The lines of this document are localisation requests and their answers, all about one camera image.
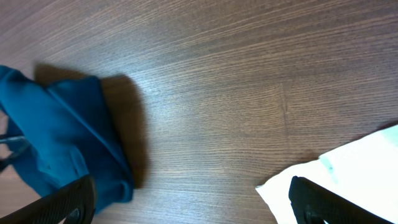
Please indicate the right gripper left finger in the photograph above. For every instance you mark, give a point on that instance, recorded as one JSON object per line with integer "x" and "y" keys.
{"x": 73, "y": 203}

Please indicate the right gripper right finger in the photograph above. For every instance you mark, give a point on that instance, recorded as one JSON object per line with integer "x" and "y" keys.
{"x": 314, "y": 204}

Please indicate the dark blue polo shirt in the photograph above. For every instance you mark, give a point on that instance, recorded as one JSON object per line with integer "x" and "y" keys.
{"x": 62, "y": 132}

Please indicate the white t-shirt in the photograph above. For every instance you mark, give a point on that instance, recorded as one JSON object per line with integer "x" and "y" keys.
{"x": 363, "y": 172}

